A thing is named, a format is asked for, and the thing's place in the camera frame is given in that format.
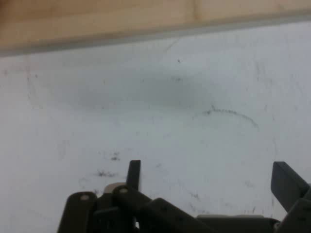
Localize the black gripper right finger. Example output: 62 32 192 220
270 161 311 233

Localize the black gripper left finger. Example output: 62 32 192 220
57 160 212 233

